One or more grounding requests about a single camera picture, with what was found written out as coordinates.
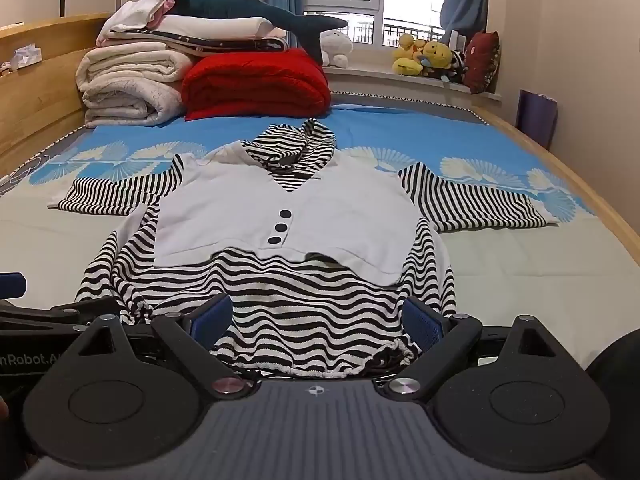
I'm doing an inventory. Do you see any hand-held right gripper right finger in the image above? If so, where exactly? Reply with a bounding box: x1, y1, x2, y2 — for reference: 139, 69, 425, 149
372, 296, 591, 403

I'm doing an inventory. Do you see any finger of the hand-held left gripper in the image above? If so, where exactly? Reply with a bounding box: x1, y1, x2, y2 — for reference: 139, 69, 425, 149
0, 296, 122, 332
0, 272, 27, 300

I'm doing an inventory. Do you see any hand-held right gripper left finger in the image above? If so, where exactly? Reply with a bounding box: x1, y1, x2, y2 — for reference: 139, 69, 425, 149
50, 294, 261, 402

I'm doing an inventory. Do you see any striped top with white vest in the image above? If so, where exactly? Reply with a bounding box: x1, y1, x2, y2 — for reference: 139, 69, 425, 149
47, 118, 558, 378

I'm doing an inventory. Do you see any white folded quilt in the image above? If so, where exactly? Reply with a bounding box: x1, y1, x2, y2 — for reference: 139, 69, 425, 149
75, 42, 193, 128

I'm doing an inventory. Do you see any tissue pack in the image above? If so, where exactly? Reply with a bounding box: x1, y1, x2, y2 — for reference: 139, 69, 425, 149
10, 46, 44, 71

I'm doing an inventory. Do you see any purple bag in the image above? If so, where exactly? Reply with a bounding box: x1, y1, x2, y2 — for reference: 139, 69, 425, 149
515, 89, 559, 151

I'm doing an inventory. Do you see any red folded blanket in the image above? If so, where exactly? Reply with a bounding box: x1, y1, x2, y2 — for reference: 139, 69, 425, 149
181, 48, 332, 122

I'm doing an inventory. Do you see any white window sill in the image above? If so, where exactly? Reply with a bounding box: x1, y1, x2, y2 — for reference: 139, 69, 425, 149
322, 62, 502, 107

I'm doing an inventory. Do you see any black and white plush toy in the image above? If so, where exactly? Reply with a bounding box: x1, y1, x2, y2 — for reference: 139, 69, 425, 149
440, 50, 469, 84

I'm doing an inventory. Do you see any yellow plush toy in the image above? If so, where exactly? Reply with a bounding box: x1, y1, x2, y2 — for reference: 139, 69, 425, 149
420, 41, 456, 81
391, 35, 426, 77

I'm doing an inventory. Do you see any dark red cushion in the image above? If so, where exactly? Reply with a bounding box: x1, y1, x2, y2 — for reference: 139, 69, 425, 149
463, 30, 501, 95

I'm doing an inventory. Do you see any white blanket with dark trim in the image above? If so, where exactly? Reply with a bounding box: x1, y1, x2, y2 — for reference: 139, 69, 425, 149
97, 15, 288, 57

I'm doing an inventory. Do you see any white folded cloth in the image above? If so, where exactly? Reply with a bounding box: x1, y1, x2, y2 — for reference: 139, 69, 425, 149
104, 0, 168, 33

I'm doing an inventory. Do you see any teal shark plush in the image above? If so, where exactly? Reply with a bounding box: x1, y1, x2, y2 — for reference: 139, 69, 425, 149
167, 0, 349, 66

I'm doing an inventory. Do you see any pink cloth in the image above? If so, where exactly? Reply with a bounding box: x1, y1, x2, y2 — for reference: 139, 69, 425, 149
149, 0, 177, 27

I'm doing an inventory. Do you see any window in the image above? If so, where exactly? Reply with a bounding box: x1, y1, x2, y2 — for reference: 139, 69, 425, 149
302, 0, 451, 47

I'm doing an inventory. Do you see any wooden bed frame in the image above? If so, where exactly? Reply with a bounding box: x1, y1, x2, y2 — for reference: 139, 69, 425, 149
0, 12, 640, 331

